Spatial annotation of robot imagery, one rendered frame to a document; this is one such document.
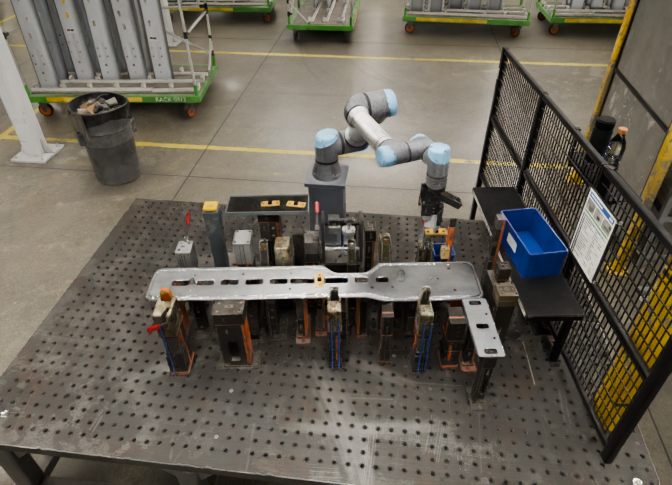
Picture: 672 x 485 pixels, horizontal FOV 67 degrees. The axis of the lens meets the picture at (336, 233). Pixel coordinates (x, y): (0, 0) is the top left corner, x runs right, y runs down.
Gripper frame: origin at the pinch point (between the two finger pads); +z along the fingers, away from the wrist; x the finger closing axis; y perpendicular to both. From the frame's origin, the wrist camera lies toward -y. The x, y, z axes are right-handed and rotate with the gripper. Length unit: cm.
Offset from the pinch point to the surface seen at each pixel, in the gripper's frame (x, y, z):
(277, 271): -7, 64, 26
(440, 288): 6.0, -3.2, 27.0
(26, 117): -291, 323, 79
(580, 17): -642, -347, 108
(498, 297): 15.9, -23.7, 23.1
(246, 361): 20, 78, 52
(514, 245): -8.0, -36.1, 17.2
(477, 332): 29.7, -12.6, 27.1
